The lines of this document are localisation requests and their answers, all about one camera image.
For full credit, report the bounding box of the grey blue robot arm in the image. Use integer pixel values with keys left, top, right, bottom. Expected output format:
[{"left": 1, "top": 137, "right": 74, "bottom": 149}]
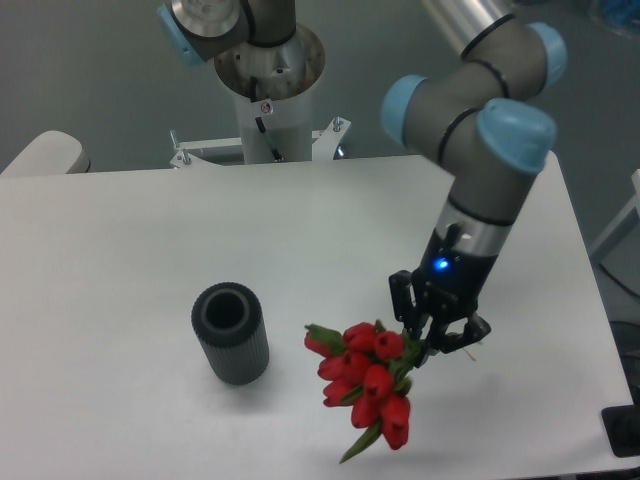
[{"left": 157, "top": 1, "right": 567, "bottom": 356}]

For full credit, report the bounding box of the black pedestal cable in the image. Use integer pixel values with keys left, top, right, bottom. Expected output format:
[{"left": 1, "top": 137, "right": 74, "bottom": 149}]
[{"left": 248, "top": 74, "right": 286, "bottom": 164}]

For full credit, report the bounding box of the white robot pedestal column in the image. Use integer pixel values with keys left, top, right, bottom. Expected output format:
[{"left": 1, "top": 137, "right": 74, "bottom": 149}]
[{"left": 214, "top": 24, "right": 325, "bottom": 152}]

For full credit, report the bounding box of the black object at table edge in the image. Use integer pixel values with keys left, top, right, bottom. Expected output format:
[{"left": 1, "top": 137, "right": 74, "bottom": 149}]
[{"left": 601, "top": 405, "right": 639, "bottom": 458}]

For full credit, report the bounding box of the white pedestal base bracket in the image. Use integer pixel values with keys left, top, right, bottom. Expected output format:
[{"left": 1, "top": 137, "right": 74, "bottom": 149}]
[{"left": 169, "top": 116, "right": 352, "bottom": 169}]

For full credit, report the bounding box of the white chair armrest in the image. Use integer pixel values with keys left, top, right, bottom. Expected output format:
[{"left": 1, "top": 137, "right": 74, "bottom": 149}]
[{"left": 1, "top": 130, "right": 91, "bottom": 178}]

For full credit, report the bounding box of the red tulip bouquet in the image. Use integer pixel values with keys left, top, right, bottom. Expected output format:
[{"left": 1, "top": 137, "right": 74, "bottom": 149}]
[{"left": 304, "top": 321, "right": 429, "bottom": 464}]

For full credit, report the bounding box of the white furniture frame right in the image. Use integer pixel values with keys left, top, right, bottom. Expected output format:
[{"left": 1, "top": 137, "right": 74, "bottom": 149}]
[{"left": 588, "top": 168, "right": 640, "bottom": 296}]

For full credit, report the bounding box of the blue items top right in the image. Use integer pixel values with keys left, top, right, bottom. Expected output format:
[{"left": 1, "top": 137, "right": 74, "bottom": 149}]
[{"left": 589, "top": 0, "right": 639, "bottom": 36}]

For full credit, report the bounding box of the dark grey ribbed vase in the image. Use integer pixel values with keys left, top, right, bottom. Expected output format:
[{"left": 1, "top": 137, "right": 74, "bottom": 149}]
[{"left": 191, "top": 282, "right": 270, "bottom": 386}]

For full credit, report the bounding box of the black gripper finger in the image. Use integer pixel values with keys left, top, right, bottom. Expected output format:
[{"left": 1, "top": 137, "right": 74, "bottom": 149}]
[
  {"left": 389, "top": 270, "right": 431, "bottom": 340},
  {"left": 425, "top": 313, "right": 492, "bottom": 356}
]

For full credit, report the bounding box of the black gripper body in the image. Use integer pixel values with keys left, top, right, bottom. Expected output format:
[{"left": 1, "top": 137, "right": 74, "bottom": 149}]
[{"left": 412, "top": 234, "right": 497, "bottom": 320}]

